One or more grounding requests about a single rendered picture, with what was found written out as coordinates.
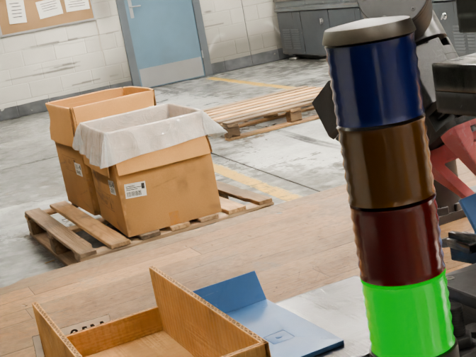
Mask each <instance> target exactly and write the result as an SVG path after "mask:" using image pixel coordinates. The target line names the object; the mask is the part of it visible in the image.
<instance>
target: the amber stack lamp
mask: <svg viewBox="0 0 476 357"><path fill-rule="evenodd" d="M425 117H426V114H425V113H423V114H422V115H420V116H417V117H415V118H412V119H409V120H405V121H402V122H398V123H392V124H387V125H379V126H373V127H339V126H337V127H336V128H337V130H338V132H339V142H340V145H341V155H342V157H343V164H342V165H343V168H344V170H345V174H344V178H345V180H346V182H347V184H346V190H347V193H348V203H349V204H350V205H352V206H354V207H357V208H393V207H397V206H402V205H409V204H412V203H416V202H419V201H421V200H424V199H426V198H428V197H430V196H432V195H433V194H434V193H435V192H436V189H435V187H434V175H433V174H432V163H431V160H430V156H431V152H430V149H429V138H428V136H427V134H426V133H427V125H426V122H425Z"/></svg>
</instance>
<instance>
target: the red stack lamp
mask: <svg viewBox="0 0 476 357"><path fill-rule="evenodd" d="M348 206H349V207H350V209H351V220H352V222H353V228H352V230H353V233H354V234H355V237H354V242H355V244H356V255H357V257H358V267H359V269H360V279H361V280H362V281H364V282H366V283H369V284H371V285H378V286H388V287H390V286H403V285H413V284H416V283H422V282H424V281H428V280H430V279H432V278H435V277H436V276H439V275H440V274H441V273H443V271H444V270H445V268H446V265H445V263H444V260H443V257H444V253H443V250H442V243H443V242H442V239H441V237H440V235H441V228H440V227H439V224H438V222H439V216H438V213H437V208H438V205H437V202H436V192H435V193H434V194H433V195H432V196H430V197H428V198H426V199H424V200H421V201H419V202H416V203H412V204H409V205H402V206H397V207H393V208H357V207H354V206H352V205H350V204H348Z"/></svg>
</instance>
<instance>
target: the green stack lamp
mask: <svg viewBox="0 0 476 357"><path fill-rule="evenodd" d="M360 280H361V279H360ZM361 283H362V293H363V296H364V301H363V303H364V305H365V315H366V317H367V319H368V322H367V326H368V329H369V339H370V341H371V345H370V348H371V351H372V352H373V353H374V354H375V355H376V356H379V357H436V356H439V355H441V354H442V353H445V352H446V351H448V350H449V349H450V348H451V347H452V346H453V345H454V343H455V337H454V335H453V329H454V328H453V324H452V314H451V311H450V308H451V303H450V301H449V299H448V296H449V291H448V288H447V284H448V281H447V278H446V269H445V270H444V271H443V273H441V274H440V275H439V276H436V277H435V278H432V279H430V280H427V281H424V282H422V283H416V284H413V285H403V286H390V287H388V286H378V285H371V284H369V283H366V282H364V281H362V280H361Z"/></svg>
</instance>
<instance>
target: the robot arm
mask: <svg viewBox="0 0 476 357"><path fill-rule="evenodd" d="M356 1H357V3H358V6H359V9H360V10H361V13H362V15H363V18H364V19H366V18H380V17H389V16H410V17H411V19H412V20H413V22H414V24H415V26H416V30H415V31H414V32H415V34H414V41H415V43H416V55H417V57H418V59H419V60H418V68H419V71H420V76H419V79H420V82H421V85H422V86H421V93H422V96H423V97H424V100H423V106H424V109H425V112H424V113H425V114H426V117H425V122H426V125H427V133H426V134H427V136H428V138H429V149H430V152H431V156H430V160H431V163H432V174H433V177H434V180H433V185H434V187H435V189H436V202H437V205H438V208H437V213H438V216H439V222H438V224H439V226H440V225H444V224H446V223H449V222H452V221H455V220H459V219H461V218H464V217H466V215H465V213H464V211H463V209H462V208H461V206H460V203H459V202H458V201H459V200H460V199H462V198H465V197H468V196H471V195H472V194H474V193H476V186H472V187H468V186H467V185H466V184H465V183H464V182H462V181H461V180H460V179H459V178H458V170H457V164H456V159H459V160H461V162H462V163H464V165H466V167H467V168H469V170H471V172H472V173H473V174H474V175H475V176H476V117H475V116H468V115H455V114H447V113H438V111H437V105H436V94H435V92H436V91H435V88H434V78H433V72H432V66H431V65H432V64H433V63H435V62H440V61H444V60H449V59H453V58H456V57H459V56H458V54H457V52H456V51H455V48H454V47H453V45H452V43H451V41H450V40H449V38H448V37H447V34H446V32H445V30H444V29H443V26H442V25H441V23H440V21H439V20H438V18H437V16H436V14H435V12H434V10H433V6H432V1H431V0H356ZM330 83H331V80H330V81H328V82H327V83H326V84H325V86H324V87H323V89H322V90H321V91H320V92H319V94H318V95H317V97H316V98H315V99H314V100H313V102H312V105H313V106H314V109H315V110H316V112H317V115H318V116H319V119H320V120H321V122H322V124H323V126H324V129H325V130H326V132H327V134H328V136H329V137H330V138H332V139H333V140H334V139H335V138H336V139H335V140H337V141H338V142H339V132H338V130H337V128H336V127H337V126H338V125H336V115H335V112H334V106H335V105H334V102H333V100H332V95H333V91H332V89H331V87H330Z"/></svg>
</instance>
